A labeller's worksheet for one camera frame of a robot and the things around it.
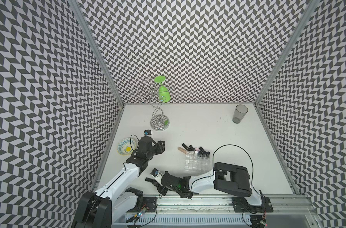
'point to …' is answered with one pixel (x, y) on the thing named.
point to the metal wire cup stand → (158, 122)
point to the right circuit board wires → (258, 221)
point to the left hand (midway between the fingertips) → (161, 143)
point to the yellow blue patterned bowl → (126, 146)
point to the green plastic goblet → (163, 94)
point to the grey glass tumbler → (240, 112)
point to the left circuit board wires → (132, 219)
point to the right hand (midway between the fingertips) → (155, 182)
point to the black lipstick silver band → (204, 154)
